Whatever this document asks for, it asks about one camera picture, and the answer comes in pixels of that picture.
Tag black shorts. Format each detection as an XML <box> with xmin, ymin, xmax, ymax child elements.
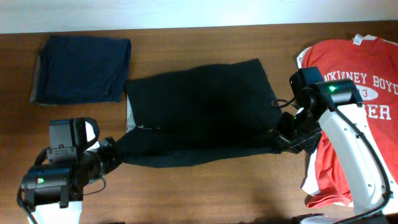
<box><xmin>116</xmin><ymin>59</ymin><xmax>282</xmax><ymax>168</ymax></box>

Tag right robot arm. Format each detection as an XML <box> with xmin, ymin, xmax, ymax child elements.
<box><xmin>273</xmin><ymin>67</ymin><xmax>397</xmax><ymax>223</ymax></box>

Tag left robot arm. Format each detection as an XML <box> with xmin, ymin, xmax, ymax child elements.
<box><xmin>17</xmin><ymin>137</ymin><xmax>123</xmax><ymax>223</ymax></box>

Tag folded navy blue garment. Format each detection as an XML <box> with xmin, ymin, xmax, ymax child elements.
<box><xmin>29</xmin><ymin>35</ymin><xmax>132</xmax><ymax>105</ymax></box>

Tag red soccer t-shirt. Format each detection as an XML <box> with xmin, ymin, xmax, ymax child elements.
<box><xmin>297</xmin><ymin>35</ymin><xmax>397</xmax><ymax>208</ymax></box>

